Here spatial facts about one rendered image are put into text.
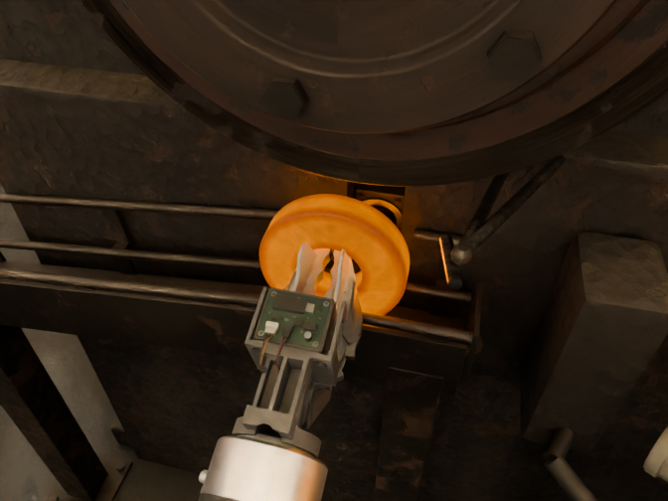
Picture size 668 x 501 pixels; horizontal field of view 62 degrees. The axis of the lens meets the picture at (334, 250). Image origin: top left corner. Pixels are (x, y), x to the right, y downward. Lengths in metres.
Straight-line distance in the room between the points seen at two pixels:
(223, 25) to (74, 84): 0.37
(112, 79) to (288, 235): 0.27
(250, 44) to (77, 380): 1.27
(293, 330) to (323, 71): 0.22
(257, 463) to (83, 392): 1.09
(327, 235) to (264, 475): 0.22
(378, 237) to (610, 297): 0.20
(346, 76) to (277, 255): 0.29
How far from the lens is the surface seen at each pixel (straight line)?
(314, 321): 0.45
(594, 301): 0.52
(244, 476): 0.43
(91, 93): 0.65
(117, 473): 1.34
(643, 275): 0.55
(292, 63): 0.32
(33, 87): 0.69
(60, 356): 1.58
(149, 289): 0.65
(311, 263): 0.53
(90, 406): 1.46
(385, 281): 0.55
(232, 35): 0.32
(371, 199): 0.62
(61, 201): 0.76
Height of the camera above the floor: 1.14
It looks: 43 degrees down
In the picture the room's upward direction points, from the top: straight up
